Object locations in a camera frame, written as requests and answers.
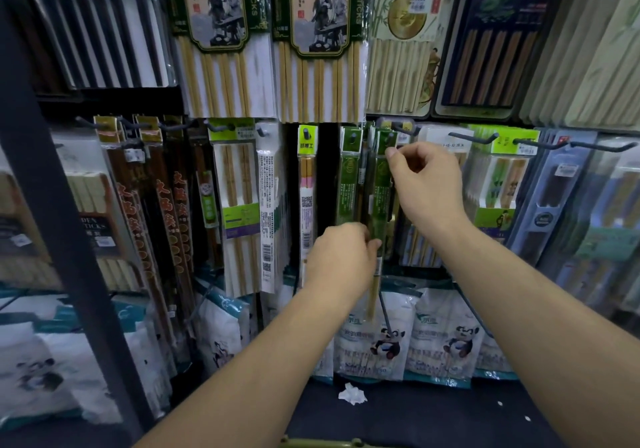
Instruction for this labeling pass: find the person's left hand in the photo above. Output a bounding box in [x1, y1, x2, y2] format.
[303, 222, 384, 309]

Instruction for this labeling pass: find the person's right hand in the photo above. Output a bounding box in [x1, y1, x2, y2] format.
[384, 141, 474, 237]

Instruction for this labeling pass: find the person's right forearm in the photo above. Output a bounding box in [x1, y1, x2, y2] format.
[424, 215, 640, 448]

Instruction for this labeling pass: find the person's left forearm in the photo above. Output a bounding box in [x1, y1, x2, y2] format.
[134, 283, 368, 448]

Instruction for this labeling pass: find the pink striped chopstick packet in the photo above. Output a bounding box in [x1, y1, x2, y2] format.
[297, 124, 320, 289]

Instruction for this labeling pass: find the row of black display hooks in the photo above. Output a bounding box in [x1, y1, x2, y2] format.
[75, 116, 639, 154]

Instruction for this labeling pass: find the white green chopsticks pack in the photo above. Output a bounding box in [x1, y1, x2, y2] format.
[462, 124, 542, 244]

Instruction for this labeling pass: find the white barcode chopstick packet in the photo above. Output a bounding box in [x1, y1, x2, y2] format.
[256, 122, 282, 294]

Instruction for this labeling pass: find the gold medallion chopsticks pack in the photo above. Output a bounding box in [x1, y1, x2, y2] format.
[366, 0, 447, 118]

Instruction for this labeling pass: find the bamboo chopstick packet green label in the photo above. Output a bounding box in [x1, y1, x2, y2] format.
[208, 118, 262, 297]

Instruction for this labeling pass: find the crumpled white paper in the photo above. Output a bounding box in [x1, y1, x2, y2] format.
[338, 382, 368, 406]

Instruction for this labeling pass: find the illustrated label bamboo chopsticks pack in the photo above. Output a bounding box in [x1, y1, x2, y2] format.
[164, 0, 277, 120]
[271, 0, 372, 125]

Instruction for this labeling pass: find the grey blue chopsticks pack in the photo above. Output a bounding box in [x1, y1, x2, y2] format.
[506, 129, 599, 266]

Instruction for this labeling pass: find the dark blue lotus chopsticks pack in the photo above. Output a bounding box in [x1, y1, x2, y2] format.
[433, 0, 568, 120]

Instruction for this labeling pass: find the dark brown chopstick packet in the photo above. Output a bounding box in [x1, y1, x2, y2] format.
[94, 115, 173, 343]
[162, 114, 197, 283]
[134, 114, 193, 333]

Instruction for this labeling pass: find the clear teal label chopsticks pack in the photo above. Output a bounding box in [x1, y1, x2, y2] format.
[542, 137, 640, 316]

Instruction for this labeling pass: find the pale bamboo print chopsticks pack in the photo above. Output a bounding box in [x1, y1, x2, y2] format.
[519, 0, 640, 132]

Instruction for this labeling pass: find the wooden chopsticks pack black label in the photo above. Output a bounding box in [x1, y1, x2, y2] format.
[0, 128, 143, 294]

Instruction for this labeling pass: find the large white panda print bag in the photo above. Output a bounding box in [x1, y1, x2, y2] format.
[0, 294, 173, 431]

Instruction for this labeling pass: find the green basket handle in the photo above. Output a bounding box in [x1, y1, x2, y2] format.
[279, 437, 398, 448]

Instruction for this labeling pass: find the black metal shelf post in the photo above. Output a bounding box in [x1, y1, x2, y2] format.
[0, 0, 157, 441]

